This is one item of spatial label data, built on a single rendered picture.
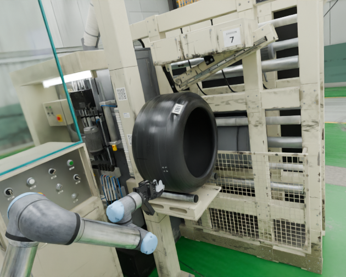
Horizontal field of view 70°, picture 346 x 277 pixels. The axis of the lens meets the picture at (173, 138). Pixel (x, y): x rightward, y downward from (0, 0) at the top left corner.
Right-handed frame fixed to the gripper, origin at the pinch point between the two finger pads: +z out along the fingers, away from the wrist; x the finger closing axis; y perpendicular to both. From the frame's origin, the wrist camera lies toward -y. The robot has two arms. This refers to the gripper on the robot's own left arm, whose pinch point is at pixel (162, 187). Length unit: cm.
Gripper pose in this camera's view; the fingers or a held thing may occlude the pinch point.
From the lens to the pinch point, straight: 131.8
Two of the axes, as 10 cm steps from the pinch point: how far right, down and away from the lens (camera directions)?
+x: -8.3, 0.0, 5.6
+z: 5.5, -2.1, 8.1
